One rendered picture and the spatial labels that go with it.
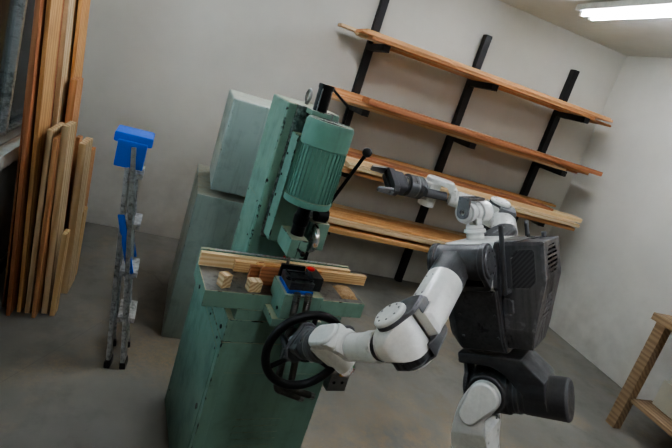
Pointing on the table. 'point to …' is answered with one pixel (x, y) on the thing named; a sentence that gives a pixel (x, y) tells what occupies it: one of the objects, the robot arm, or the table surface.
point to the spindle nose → (300, 221)
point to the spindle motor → (318, 163)
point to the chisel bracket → (291, 242)
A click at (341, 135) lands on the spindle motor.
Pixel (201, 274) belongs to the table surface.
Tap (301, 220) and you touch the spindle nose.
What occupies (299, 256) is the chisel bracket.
